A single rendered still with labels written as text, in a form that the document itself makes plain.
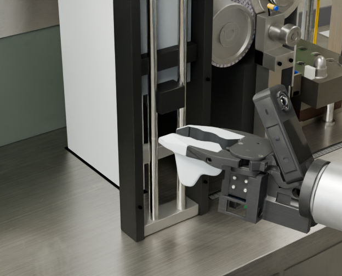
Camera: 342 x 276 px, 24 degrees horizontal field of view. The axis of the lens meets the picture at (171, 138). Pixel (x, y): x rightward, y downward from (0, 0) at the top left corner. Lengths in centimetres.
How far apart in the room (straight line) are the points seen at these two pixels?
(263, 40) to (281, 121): 64
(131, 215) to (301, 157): 51
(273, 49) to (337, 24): 101
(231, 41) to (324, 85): 27
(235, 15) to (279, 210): 65
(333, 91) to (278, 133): 83
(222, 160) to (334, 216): 14
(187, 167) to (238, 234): 45
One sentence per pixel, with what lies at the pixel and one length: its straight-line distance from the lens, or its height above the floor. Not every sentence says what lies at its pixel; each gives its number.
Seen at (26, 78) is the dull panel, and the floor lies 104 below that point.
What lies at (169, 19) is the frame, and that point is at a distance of 130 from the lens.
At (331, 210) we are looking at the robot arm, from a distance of 91.
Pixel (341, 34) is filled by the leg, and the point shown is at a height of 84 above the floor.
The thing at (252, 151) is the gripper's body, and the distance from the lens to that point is 95.
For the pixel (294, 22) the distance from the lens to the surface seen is 165.
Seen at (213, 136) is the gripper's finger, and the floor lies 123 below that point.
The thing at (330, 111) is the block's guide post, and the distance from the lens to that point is 181.
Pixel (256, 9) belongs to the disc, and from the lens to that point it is 155.
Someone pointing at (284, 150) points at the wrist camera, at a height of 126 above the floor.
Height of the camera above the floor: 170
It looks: 28 degrees down
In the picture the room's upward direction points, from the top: straight up
